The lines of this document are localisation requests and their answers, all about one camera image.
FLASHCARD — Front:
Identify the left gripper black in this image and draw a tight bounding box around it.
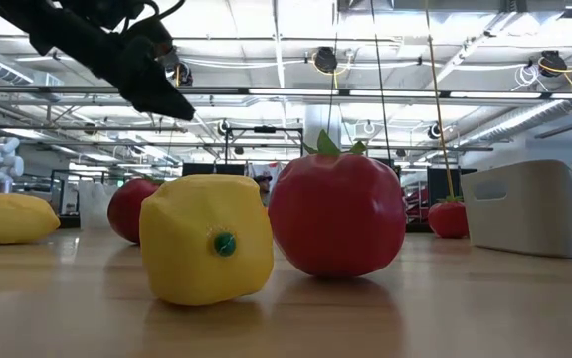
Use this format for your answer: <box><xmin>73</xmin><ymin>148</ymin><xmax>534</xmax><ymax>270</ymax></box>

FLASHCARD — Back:
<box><xmin>36</xmin><ymin>27</ymin><xmax>196</xmax><ymax>121</ymax></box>

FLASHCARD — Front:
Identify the red toy tomato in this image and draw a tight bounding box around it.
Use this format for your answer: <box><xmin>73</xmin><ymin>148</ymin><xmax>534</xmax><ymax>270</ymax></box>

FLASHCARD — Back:
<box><xmin>268</xmin><ymin>129</ymin><xmax>408</xmax><ymax>278</ymax></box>
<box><xmin>106</xmin><ymin>174</ymin><xmax>165</xmax><ymax>245</ymax></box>
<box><xmin>427</xmin><ymin>195</ymin><xmax>470</xmax><ymax>240</ymax></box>

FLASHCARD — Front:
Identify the yellow toy bell pepper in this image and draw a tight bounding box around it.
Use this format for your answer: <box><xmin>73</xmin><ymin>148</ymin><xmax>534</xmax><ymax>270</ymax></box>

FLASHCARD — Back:
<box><xmin>138</xmin><ymin>173</ymin><xmax>276</xmax><ymax>307</ymax></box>

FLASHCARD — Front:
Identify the yellow toy lemon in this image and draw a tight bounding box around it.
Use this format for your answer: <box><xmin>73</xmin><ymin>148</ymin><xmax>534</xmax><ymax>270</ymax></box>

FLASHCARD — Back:
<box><xmin>0</xmin><ymin>192</ymin><xmax>62</xmax><ymax>245</ymax></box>

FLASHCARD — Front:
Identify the overhead bar with light strips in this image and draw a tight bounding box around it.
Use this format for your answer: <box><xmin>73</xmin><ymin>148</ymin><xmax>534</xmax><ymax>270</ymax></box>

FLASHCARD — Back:
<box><xmin>0</xmin><ymin>84</ymin><xmax>572</xmax><ymax>100</ymax></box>

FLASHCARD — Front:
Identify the black background panel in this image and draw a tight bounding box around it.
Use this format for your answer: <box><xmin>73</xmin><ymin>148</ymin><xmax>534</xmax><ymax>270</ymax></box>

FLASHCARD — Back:
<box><xmin>181</xmin><ymin>162</ymin><xmax>246</xmax><ymax>176</ymax></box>

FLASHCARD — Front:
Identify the clear plastic basket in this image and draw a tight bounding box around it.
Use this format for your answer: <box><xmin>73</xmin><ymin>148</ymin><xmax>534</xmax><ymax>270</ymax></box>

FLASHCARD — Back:
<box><xmin>77</xmin><ymin>178</ymin><xmax>117</xmax><ymax>230</ymax></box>

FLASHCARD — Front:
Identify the person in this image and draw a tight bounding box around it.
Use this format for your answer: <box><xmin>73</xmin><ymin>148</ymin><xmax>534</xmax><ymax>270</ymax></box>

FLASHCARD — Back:
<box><xmin>254</xmin><ymin>173</ymin><xmax>273</xmax><ymax>206</ymax></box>

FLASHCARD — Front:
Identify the black computer case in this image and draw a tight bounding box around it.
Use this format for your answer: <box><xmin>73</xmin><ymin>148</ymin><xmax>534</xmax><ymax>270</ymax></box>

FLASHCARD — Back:
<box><xmin>427</xmin><ymin>167</ymin><xmax>478</xmax><ymax>205</ymax></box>

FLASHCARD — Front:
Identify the light grey plastic basket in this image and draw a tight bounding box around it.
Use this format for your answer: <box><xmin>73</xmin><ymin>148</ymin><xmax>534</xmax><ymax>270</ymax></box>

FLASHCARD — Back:
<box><xmin>459</xmin><ymin>158</ymin><xmax>572</xmax><ymax>259</ymax></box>

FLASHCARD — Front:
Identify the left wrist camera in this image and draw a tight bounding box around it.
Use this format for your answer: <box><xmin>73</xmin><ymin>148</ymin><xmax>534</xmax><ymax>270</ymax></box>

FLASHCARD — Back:
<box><xmin>61</xmin><ymin>0</ymin><xmax>146</xmax><ymax>30</ymax></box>

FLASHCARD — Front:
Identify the black background rig frame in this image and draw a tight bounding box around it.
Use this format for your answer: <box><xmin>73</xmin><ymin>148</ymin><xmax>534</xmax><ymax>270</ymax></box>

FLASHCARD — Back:
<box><xmin>223</xmin><ymin>125</ymin><xmax>305</xmax><ymax>166</ymax></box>

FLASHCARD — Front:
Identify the black aluminium table frame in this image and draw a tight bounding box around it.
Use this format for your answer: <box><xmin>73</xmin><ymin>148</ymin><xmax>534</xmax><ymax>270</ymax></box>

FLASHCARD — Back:
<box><xmin>58</xmin><ymin>212</ymin><xmax>431</xmax><ymax>233</ymax></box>

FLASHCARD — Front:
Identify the yellow hanging cable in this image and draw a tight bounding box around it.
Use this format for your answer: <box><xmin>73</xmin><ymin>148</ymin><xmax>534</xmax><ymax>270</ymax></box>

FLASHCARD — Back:
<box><xmin>423</xmin><ymin>0</ymin><xmax>456</xmax><ymax>200</ymax></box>

